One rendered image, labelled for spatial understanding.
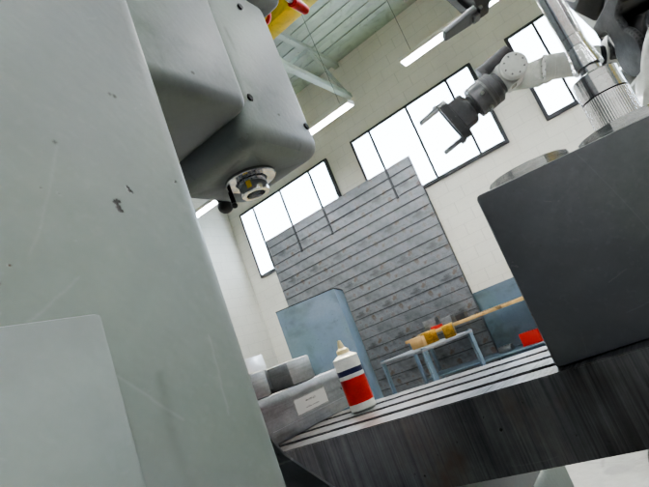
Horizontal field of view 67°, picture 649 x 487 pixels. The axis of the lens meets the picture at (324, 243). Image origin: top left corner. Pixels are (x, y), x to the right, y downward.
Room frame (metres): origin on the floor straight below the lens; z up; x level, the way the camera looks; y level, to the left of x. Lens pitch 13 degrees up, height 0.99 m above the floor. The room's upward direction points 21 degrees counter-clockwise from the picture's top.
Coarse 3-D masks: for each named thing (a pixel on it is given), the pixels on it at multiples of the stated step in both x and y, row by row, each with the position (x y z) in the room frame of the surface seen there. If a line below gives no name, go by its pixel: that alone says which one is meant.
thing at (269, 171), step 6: (246, 168) 0.72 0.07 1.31; (252, 168) 0.72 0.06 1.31; (258, 168) 0.72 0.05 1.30; (264, 168) 0.73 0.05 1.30; (270, 168) 0.74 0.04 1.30; (234, 174) 0.72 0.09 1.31; (240, 174) 0.72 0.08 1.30; (246, 174) 0.73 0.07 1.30; (270, 174) 0.76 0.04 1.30; (228, 180) 0.73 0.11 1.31; (234, 180) 0.73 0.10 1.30; (270, 180) 0.79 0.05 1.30; (228, 186) 0.75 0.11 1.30; (234, 186) 0.76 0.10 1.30; (234, 192) 0.78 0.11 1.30
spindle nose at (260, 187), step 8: (248, 176) 0.74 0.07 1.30; (256, 176) 0.74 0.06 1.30; (264, 176) 0.75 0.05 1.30; (240, 184) 0.74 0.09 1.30; (256, 184) 0.74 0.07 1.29; (264, 184) 0.75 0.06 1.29; (240, 192) 0.75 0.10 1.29; (248, 192) 0.74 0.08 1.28; (256, 192) 0.78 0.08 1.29; (264, 192) 0.77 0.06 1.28; (248, 200) 0.77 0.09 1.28
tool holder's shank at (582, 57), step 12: (540, 0) 0.50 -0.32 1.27; (552, 0) 0.49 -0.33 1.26; (564, 0) 0.49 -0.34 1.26; (552, 12) 0.50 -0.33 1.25; (564, 12) 0.49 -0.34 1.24; (552, 24) 0.50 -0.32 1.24; (564, 24) 0.49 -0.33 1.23; (576, 24) 0.49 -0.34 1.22; (564, 36) 0.50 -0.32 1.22; (576, 36) 0.49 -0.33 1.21; (564, 48) 0.50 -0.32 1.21; (576, 48) 0.49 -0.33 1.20; (588, 48) 0.49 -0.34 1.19; (576, 60) 0.50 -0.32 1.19; (588, 60) 0.49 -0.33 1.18; (600, 60) 0.49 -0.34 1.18; (576, 72) 0.50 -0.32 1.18
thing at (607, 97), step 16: (592, 80) 0.49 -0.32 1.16; (608, 80) 0.48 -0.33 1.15; (624, 80) 0.48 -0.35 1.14; (576, 96) 0.51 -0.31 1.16; (592, 96) 0.49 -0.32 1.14; (608, 96) 0.48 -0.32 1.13; (624, 96) 0.48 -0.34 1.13; (592, 112) 0.50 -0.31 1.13; (608, 112) 0.49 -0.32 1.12; (624, 112) 0.48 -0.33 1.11
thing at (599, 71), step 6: (600, 66) 0.48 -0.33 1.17; (606, 66) 0.48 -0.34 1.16; (612, 66) 0.48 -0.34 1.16; (588, 72) 0.49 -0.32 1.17; (594, 72) 0.48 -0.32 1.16; (600, 72) 0.48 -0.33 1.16; (582, 78) 0.49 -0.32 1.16; (588, 78) 0.49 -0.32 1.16; (576, 84) 0.50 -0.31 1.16; (582, 84) 0.49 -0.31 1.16; (576, 90) 0.50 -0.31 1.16
